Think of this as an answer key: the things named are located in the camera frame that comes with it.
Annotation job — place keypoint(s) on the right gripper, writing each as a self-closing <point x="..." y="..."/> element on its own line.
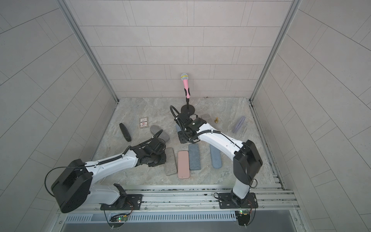
<point x="182" y="139"/>

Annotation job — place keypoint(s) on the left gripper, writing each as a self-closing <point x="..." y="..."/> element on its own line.
<point x="163" y="161"/>

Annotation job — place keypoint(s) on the clear case pink glasses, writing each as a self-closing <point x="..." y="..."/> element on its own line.
<point x="178" y="128"/>

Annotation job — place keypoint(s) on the mint case yellow glasses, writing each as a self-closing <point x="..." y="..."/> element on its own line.
<point x="170" y="164"/>

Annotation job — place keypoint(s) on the brown black glasses case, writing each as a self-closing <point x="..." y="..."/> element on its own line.
<point x="125" y="132"/>

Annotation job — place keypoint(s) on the blue case beige lining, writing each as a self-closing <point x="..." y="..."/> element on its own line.
<point x="215" y="157"/>

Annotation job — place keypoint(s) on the beige case with glasses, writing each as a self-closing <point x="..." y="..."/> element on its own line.
<point x="162" y="134"/>

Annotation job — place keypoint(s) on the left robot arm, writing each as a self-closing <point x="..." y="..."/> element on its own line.
<point x="77" y="184"/>

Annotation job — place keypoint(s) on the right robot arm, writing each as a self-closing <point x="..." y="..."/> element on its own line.
<point x="244" y="155"/>

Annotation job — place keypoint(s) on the grey purple glasses case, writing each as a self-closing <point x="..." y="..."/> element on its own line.
<point x="239" y="124"/>

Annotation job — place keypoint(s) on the playing card box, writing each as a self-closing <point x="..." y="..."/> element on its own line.
<point x="143" y="122"/>

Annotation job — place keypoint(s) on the pink toy microphone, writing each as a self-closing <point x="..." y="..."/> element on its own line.
<point x="184" y="78"/>

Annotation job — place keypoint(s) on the left circuit board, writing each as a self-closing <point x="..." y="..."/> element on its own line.
<point x="120" y="218"/>

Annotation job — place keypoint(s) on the circuit board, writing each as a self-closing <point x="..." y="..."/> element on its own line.
<point x="243" y="217"/>
<point x="120" y="218"/>

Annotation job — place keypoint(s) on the right circuit board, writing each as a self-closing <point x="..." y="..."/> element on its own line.
<point x="243" y="217"/>

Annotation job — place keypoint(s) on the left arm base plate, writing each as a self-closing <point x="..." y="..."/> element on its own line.
<point x="129" y="202"/>

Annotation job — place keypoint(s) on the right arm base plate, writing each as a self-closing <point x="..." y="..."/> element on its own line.
<point x="230" y="201"/>

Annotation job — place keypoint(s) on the aluminium mounting rail frame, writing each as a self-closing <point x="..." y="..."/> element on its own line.
<point x="190" y="209"/>

